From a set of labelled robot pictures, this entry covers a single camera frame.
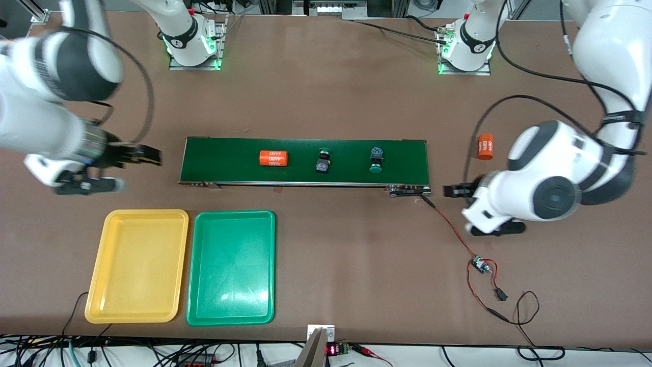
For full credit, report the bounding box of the orange cylinder with white print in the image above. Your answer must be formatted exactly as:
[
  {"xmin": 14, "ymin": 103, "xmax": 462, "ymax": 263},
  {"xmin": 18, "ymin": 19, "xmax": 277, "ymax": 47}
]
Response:
[
  {"xmin": 259, "ymin": 150, "xmax": 290, "ymax": 167},
  {"xmin": 477, "ymin": 133, "xmax": 495, "ymax": 162}
]

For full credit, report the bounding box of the green belt conveyor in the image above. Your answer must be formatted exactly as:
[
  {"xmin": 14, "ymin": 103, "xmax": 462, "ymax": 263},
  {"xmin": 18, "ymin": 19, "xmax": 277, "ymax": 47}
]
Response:
[{"xmin": 178, "ymin": 136, "xmax": 432, "ymax": 198}]

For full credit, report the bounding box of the yellow plastic tray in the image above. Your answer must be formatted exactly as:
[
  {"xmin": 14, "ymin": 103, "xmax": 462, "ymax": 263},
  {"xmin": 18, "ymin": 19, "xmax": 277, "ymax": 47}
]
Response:
[{"xmin": 84, "ymin": 209, "xmax": 189, "ymax": 324}]

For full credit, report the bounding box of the green plastic tray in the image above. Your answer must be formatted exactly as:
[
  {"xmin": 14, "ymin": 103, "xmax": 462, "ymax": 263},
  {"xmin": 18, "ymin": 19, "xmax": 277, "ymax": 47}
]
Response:
[{"xmin": 186, "ymin": 209, "xmax": 276, "ymax": 327}]

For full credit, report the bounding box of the red alligator clip lead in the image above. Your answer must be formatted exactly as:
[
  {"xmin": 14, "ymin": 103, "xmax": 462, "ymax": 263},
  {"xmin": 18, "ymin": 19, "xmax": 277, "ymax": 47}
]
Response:
[{"xmin": 351, "ymin": 344, "xmax": 394, "ymax": 367}]

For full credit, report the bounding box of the red and black power strip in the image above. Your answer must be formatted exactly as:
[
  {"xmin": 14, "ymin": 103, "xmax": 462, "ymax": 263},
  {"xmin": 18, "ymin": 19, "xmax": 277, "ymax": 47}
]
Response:
[{"xmin": 176, "ymin": 353, "xmax": 217, "ymax": 367}]

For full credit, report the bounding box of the background metal equipment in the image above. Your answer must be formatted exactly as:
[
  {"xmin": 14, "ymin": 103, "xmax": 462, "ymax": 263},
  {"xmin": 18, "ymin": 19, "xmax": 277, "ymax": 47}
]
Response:
[{"xmin": 257, "ymin": 0, "xmax": 408, "ymax": 21}]

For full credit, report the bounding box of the red and black wire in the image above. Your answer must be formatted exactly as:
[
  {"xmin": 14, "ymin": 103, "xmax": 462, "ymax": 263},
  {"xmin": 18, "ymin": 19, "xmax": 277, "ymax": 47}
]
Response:
[{"xmin": 433, "ymin": 204, "xmax": 510, "ymax": 323}]

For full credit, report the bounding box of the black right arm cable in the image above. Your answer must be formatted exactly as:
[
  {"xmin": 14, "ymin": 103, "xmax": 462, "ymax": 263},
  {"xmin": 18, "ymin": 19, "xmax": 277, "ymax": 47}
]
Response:
[{"xmin": 66, "ymin": 28, "xmax": 155, "ymax": 146}]

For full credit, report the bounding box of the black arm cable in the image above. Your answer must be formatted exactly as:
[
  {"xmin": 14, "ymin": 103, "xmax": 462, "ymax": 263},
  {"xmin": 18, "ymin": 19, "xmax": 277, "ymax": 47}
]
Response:
[
  {"xmin": 464, "ymin": 0, "xmax": 647, "ymax": 179},
  {"xmin": 66, "ymin": 28, "xmax": 155, "ymax": 146}
]

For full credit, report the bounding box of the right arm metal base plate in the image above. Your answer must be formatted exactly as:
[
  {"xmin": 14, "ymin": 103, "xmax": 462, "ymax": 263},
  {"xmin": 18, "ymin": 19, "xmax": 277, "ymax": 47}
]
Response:
[{"xmin": 168, "ymin": 14, "xmax": 228, "ymax": 71}]

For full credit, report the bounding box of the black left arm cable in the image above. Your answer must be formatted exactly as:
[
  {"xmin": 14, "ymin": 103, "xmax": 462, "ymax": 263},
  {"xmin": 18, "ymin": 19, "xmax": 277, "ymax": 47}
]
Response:
[{"xmin": 464, "ymin": 0, "xmax": 647, "ymax": 179}]

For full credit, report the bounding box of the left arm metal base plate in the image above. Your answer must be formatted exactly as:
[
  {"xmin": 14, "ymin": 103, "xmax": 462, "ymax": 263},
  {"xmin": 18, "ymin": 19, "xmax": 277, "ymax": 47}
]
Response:
[{"xmin": 436, "ymin": 24, "xmax": 492, "ymax": 76}]

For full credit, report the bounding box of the thin black cable loop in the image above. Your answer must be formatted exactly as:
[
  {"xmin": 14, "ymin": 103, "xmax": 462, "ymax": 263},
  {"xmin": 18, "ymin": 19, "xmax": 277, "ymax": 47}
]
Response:
[{"xmin": 502, "ymin": 291, "xmax": 566, "ymax": 361}]

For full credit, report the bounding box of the aluminium frame post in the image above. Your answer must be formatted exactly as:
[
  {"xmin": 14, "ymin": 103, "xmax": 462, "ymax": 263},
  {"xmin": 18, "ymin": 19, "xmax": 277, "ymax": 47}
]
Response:
[{"xmin": 28, "ymin": 0, "xmax": 50, "ymax": 23}]

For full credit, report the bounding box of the thick black table cable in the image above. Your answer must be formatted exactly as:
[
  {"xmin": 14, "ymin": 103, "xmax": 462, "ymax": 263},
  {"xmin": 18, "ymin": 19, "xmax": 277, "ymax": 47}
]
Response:
[{"xmin": 351, "ymin": 15, "xmax": 451, "ymax": 44}]

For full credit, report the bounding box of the aluminium camera stand bracket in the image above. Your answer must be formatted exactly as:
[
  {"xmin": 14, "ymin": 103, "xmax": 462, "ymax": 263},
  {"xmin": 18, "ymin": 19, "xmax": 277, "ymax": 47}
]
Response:
[{"xmin": 293, "ymin": 324, "xmax": 336, "ymax": 367}]

